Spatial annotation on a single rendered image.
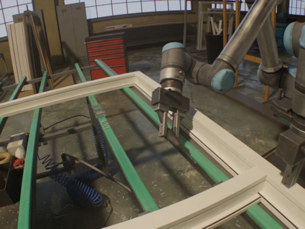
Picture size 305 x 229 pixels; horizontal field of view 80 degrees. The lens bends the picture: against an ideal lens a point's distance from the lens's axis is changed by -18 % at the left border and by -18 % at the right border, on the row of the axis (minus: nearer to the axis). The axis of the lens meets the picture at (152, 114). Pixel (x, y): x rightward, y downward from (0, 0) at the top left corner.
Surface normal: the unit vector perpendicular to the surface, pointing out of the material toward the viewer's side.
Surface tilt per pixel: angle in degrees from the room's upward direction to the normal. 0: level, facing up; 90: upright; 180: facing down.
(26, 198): 0
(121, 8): 90
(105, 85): 90
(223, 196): 0
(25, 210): 0
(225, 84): 93
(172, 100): 59
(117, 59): 90
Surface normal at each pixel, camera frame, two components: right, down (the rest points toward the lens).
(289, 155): -0.92, 0.23
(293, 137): -0.07, -0.89
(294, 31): -0.89, -0.28
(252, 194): 0.38, 0.39
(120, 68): 0.04, 0.45
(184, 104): 0.54, -0.22
